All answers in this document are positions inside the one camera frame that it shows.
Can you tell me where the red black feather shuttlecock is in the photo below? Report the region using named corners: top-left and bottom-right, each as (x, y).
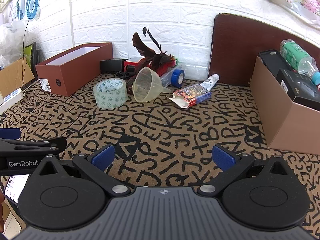
top-left (126, 26), bottom-right (180, 94)

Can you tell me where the clear plastic funnel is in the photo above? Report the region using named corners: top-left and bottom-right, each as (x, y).
top-left (132, 67), bottom-right (172, 103)

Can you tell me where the playing card box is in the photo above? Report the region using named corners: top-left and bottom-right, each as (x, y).
top-left (167, 84), bottom-right (213, 109)

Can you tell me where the black clamp tool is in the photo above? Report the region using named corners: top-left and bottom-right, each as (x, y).
top-left (116, 65), bottom-right (137, 78)

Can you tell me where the black product box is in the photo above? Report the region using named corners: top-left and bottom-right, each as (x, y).
top-left (276, 68), bottom-right (320, 112)

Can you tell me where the white tube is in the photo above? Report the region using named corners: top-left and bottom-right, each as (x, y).
top-left (200, 74), bottom-right (220, 91)

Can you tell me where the blue tape roll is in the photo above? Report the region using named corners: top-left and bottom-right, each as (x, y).
top-left (171, 69), bottom-right (186, 87)

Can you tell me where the flat black case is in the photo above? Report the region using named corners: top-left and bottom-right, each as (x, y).
top-left (259, 49), bottom-right (296, 81)

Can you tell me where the red box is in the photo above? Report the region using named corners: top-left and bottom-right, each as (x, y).
top-left (124, 57), bottom-right (148, 68)

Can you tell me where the white plastic bag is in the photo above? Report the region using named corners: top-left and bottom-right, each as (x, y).
top-left (0, 21), bottom-right (28, 70)

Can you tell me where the blue paper fan decoration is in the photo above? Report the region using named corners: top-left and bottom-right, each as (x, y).
top-left (16, 0), bottom-right (42, 21)

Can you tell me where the open cardboard carton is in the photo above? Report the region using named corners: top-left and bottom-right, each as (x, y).
top-left (0, 57), bottom-right (35, 106)

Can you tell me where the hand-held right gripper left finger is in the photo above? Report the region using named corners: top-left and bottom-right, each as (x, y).
top-left (31, 144), bottom-right (132, 197)

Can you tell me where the small black box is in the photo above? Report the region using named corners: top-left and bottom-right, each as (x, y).
top-left (100, 59), bottom-right (125, 73)

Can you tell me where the long brown shoe box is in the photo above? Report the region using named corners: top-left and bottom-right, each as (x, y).
top-left (35, 42), bottom-right (113, 97)

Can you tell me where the smartphone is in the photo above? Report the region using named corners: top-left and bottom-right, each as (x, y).
top-left (4, 174), bottom-right (31, 205)

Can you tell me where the clear plastic case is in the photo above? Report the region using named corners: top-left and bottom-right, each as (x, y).
top-left (160, 65), bottom-right (186, 87)

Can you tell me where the letter print tablecloth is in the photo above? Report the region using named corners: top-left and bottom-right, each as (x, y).
top-left (0, 72), bottom-right (320, 240)

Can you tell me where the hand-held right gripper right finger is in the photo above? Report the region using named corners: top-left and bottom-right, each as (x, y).
top-left (197, 144), bottom-right (298, 197)

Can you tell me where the tan cardboard box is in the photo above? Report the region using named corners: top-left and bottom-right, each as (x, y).
top-left (250, 56), bottom-right (320, 155)

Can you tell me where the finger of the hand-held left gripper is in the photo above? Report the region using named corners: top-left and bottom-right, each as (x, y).
top-left (0, 137), bottom-right (67, 153)
top-left (0, 128), bottom-right (21, 140)

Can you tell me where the dark brown wooden board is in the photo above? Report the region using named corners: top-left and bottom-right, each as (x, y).
top-left (208, 12), bottom-right (320, 88)

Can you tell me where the green label water bottle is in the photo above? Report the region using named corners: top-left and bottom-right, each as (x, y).
top-left (279, 39), bottom-right (320, 86)

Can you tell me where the clear tape roll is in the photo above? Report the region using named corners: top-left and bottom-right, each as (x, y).
top-left (93, 78), bottom-right (128, 110)

